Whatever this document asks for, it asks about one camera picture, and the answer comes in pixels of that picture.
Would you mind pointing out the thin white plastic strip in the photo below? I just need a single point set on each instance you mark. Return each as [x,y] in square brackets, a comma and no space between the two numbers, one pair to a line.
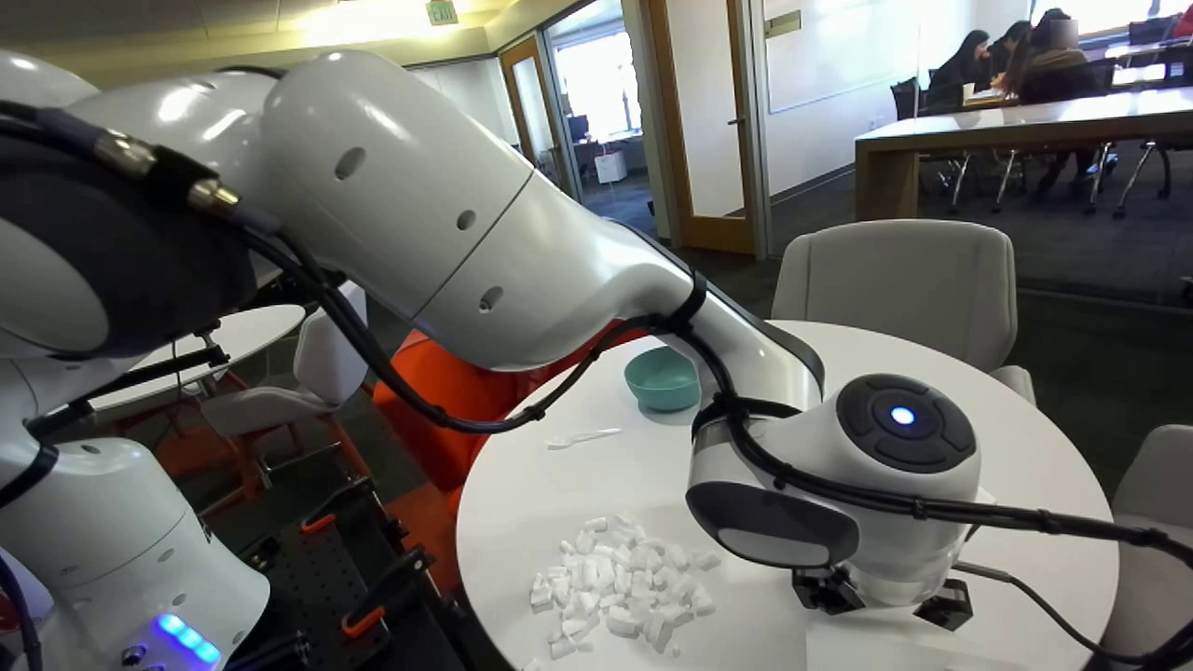
[582,438]

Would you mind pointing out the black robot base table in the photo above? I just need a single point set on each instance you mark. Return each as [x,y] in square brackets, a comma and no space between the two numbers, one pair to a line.
[310,582]

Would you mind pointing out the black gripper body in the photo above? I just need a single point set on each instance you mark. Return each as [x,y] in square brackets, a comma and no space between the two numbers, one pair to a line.
[827,588]

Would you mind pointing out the seated person dark top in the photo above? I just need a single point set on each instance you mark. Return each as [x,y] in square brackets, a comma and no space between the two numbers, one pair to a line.
[961,69]

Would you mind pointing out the large orange armchair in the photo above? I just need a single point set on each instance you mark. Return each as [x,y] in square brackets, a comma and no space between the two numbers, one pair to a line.
[434,395]

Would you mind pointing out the grey upholstered chair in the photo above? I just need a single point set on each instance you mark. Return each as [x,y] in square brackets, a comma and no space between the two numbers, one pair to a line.
[909,284]
[1157,523]

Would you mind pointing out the seated person maroon top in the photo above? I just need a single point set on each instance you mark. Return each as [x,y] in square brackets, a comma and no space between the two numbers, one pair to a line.
[1063,60]

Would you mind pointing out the white shell chair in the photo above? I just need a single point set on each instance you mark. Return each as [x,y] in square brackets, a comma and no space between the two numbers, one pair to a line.
[325,367]

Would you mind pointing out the round white table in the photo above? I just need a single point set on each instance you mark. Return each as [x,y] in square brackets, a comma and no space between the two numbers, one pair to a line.
[620,484]

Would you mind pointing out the small white side table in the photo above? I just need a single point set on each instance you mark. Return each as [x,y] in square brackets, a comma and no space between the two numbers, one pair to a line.
[256,330]

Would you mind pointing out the long wooden meeting table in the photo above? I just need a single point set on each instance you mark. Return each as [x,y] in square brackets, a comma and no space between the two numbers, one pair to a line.
[1019,123]

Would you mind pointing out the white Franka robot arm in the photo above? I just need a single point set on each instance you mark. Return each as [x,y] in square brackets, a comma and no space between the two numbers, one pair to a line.
[413,224]

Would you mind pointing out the teal bowl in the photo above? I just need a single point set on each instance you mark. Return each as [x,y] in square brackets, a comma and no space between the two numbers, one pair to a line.
[666,376]

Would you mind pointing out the seated person grey top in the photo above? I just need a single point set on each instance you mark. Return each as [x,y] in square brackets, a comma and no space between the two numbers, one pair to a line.
[1009,49]

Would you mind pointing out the pile of white pieces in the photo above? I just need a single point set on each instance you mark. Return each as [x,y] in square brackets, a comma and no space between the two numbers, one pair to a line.
[617,582]

